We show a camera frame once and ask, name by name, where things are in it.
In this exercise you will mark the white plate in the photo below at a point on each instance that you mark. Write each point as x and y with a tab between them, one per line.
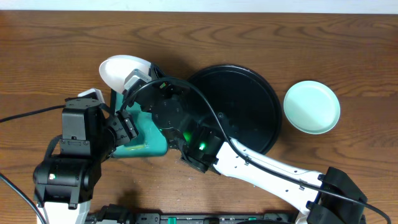
115	69

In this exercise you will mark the black rectangular water tray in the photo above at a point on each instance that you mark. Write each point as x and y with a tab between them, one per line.
148	143

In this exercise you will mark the pale green plate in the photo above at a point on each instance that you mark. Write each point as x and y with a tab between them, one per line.
311	107

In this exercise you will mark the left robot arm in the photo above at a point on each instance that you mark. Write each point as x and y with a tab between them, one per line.
64	182

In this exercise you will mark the black round tray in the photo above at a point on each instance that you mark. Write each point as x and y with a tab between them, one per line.
245	103

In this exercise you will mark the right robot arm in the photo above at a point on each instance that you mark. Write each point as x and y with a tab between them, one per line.
319	198

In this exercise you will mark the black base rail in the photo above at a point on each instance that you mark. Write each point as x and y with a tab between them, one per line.
120	215

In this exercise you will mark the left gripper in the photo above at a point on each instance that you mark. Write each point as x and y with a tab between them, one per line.
125	127

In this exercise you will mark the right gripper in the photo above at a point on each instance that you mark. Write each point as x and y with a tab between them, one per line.
154	74

